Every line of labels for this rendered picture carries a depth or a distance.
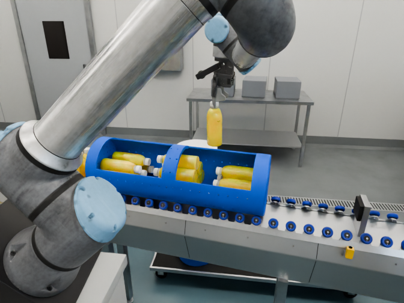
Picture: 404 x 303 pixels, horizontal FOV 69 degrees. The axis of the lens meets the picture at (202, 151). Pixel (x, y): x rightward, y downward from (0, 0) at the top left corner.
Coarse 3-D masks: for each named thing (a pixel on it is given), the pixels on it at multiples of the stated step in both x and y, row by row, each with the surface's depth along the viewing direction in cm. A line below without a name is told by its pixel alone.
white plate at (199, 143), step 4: (188, 140) 205; (192, 140) 205; (196, 140) 205; (200, 140) 205; (204, 140) 205; (180, 144) 198; (184, 144) 198; (188, 144) 198; (192, 144) 198; (196, 144) 198; (200, 144) 198; (204, 144) 198; (216, 148) 192
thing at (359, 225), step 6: (360, 198) 129; (366, 198) 128; (354, 204) 133; (360, 204) 125; (366, 204) 124; (354, 210) 132; (360, 210) 125; (366, 210) 123; (360, 216) 126; (366, 216) 124; (354, 222) 135; (360, 222) 126; (366, 222) 125; (360, 228) 127; (360, 234) 128
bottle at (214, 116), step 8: (208, 112) 134; (216, 112) 132; (208, 120) 134; (216, 120) 133; (208, 128) 136; (216, 128) 134; (208, 136) 138; (216, 136) 136; (208, 144) 139; (216, 144) 137
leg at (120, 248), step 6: (120, 246) 185; (126, 246) 189; (120, 252) 188; (126, 252) 190; (126, 270) 193; (126, 276) 194; (126, 282) 197; (126, 288) 199; (126, 294) 201; (132, 294) 206; (132, 300) 206
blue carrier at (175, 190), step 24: (96, 144) 148; (120, 144) 165; (144, 144) 158; (168, 144) 151; (96, 168) 144; (168, 168) 134; (264, 168) 126; (120, 192) 148; (144, 192) 141; (168, 192) 136; (192, 192) 132; (216, 192) 129; (240, 192) 126; (264, 192) 123
